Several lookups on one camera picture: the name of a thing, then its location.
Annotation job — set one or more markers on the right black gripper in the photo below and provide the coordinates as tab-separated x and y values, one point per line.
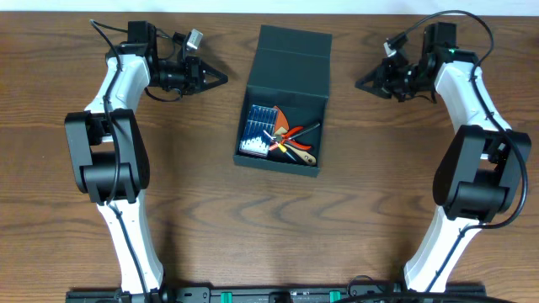
382	73

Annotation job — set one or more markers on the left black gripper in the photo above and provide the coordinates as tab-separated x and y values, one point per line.
195	76

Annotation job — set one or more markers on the clear blue precision screwdriver case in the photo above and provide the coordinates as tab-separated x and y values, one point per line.
258	131

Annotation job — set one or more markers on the black gift box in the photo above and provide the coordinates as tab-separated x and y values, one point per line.
290	72

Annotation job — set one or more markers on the orange scraper wooden handle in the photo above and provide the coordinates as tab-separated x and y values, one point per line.
301	156

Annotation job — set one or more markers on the black handled claw hammer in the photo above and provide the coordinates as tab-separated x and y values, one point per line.
308	129

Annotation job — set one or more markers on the red black handled pliers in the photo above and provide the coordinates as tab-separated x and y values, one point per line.
283	137

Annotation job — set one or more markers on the black yellow screwdriver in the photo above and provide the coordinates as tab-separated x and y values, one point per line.
284	150

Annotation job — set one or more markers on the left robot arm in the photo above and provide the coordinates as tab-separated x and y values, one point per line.
109	159

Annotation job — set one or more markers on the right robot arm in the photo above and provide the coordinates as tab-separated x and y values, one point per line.
484	167

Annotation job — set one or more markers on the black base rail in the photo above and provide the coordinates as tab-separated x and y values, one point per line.
263	295

